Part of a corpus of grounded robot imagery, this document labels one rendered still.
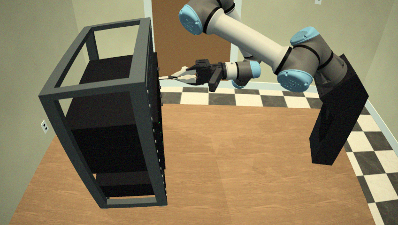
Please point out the dark grey server rack frame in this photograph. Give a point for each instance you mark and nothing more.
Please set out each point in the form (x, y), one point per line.
(113, 127)

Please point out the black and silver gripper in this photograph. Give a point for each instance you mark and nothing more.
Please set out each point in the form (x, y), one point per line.
(204, 71)

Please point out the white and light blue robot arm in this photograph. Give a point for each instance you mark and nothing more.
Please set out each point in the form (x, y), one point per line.
(295, 67)

